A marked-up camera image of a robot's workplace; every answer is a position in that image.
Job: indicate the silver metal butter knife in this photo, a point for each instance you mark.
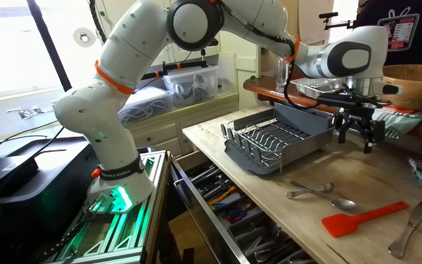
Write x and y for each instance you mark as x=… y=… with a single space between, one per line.
x=409 y=229

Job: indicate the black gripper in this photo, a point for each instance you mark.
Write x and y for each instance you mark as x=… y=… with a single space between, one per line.
x=362 y=117

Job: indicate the green striped dish towel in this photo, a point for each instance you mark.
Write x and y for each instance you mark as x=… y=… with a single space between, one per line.
x=406 y=119

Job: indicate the dark brown wooden counter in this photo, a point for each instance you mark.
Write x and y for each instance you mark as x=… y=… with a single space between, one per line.
x=270 y=89

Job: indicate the large wooden bowl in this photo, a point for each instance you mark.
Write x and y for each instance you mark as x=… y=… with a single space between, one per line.
x=417 y=85

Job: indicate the cream drawer cabinet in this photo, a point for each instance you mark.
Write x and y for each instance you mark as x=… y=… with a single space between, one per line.
x=186 y=126

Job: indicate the black flat box device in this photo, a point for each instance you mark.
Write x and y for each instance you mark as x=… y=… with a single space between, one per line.
x=3 y=173

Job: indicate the red silicone spatula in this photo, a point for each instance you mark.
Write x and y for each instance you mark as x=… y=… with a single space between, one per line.
x=352 y=220

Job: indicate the black equipment cabinet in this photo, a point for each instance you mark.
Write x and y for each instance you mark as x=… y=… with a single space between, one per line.
x=30 y=210

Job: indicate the clear hand sanitizer bottle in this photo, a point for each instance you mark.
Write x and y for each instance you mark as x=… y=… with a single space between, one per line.
x=282 y=73

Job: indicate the silver metal spoon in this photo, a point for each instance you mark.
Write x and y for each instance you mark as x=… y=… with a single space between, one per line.
x=343 y=202
x=314 y=189

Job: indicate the clear plastic storage bin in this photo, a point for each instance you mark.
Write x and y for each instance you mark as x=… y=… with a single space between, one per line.
x=191 y=82
x=145 y=104

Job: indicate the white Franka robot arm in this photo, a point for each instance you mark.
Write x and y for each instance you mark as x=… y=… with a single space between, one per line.
x=138 y=53

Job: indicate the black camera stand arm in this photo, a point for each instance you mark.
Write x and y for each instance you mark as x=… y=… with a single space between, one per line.
x=176 y=66

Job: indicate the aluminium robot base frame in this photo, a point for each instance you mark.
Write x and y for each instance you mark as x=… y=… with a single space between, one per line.
x=118 y=229

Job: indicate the grey dish drying rack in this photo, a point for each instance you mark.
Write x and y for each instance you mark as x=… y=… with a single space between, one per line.
x=274 y=136

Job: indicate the aluminium foil tray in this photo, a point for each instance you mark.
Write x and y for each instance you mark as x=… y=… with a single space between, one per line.
x=321 y=86

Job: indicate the black camera tripod rig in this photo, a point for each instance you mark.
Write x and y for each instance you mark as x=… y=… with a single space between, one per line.
x=337 y=20

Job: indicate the black slanted pole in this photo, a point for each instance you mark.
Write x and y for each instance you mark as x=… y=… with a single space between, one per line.
x=50 y=44

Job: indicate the open cutlery drawer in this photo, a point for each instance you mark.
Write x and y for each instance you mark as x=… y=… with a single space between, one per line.
x=230 y=214

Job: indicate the person in dark shirt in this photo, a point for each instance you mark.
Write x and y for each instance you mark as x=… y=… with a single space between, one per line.
x=406 y=29

